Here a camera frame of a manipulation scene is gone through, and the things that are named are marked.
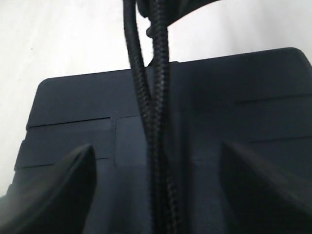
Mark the black plastic case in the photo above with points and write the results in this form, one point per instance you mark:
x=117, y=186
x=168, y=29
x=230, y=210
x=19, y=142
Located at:
x=262, y=100

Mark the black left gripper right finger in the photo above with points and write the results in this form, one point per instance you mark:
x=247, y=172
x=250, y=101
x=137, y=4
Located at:
x=263, y=198

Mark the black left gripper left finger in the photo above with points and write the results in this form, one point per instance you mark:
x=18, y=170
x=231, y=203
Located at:
x=57, y=201

